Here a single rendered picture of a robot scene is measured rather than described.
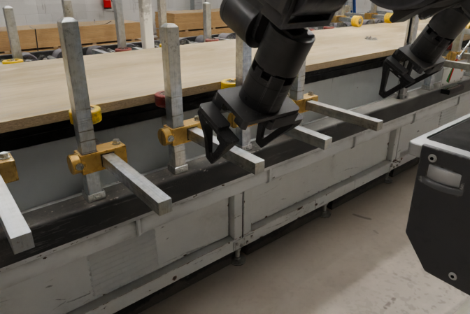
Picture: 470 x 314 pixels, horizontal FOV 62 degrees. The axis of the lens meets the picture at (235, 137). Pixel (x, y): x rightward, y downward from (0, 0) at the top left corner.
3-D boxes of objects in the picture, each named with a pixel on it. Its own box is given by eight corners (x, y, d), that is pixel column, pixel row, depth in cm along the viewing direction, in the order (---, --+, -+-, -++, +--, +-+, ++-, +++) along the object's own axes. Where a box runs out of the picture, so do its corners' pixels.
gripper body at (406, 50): (392, 55, 76) (415, 23, 71) (415, 47, 83) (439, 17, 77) (417, 76, 74) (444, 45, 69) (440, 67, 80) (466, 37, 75)
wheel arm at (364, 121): (382, 131, 122) (384, 118, 121) (375, 133, 120) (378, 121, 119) (282, 101, 154) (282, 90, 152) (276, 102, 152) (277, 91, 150)
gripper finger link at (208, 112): (183, 147, 54) (201, 94, 49) (222, 136, 59) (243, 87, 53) (210, 182, 51) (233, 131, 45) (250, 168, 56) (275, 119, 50)
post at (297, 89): (300, 145, 146) (309, 10, 128) (294, 147, 144) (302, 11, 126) (293, 142, 149) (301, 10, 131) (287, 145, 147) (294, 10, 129)
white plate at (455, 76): (462, 80, 221) (466, 62, 218) (440, 87, 206) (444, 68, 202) (461, 80, 222) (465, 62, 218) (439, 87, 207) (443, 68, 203)
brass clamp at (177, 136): (208, 138, 115) (207, 121, 113) (168, 149, 107) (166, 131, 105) (196, 131, 120) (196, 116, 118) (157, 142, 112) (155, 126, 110)
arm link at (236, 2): (297, -23, 37) (352, -21, 42) (228, -74, 42) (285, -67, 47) (256, 80, 44) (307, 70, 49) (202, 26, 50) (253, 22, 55)
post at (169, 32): (187, 189, 117) (178, 23, 100) (177, 192, 115) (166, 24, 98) (180, 184, 120) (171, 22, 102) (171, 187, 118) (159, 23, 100)
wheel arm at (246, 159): (265, 174, 93) (265, 158, 91) (254, 178, 91) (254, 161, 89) (171, 125, 124) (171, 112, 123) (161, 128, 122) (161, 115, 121)
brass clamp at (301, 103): (318, 109, 145) (319, 96, 143) (293, 116, 137) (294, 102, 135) (305, 105, 149) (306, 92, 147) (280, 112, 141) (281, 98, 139)
